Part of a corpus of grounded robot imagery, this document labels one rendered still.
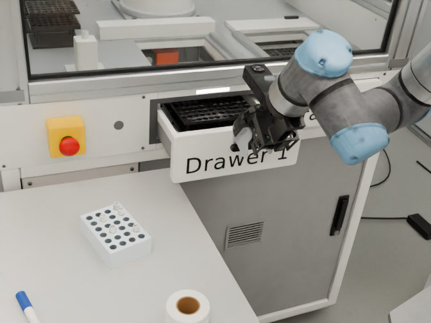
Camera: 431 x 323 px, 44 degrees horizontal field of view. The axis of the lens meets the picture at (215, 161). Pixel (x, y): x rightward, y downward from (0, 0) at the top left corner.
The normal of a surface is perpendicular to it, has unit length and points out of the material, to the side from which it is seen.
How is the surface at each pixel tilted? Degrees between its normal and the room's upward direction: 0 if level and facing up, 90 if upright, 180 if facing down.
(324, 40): 36
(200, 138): 90
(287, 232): 90
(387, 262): 0
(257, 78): 8
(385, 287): 0
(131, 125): 90
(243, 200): 90
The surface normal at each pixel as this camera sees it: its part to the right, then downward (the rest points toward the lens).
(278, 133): -0.92, 0.14
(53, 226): 0.08, -0.84
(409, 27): 0.37, 0.52
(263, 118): 0.29, -0.38
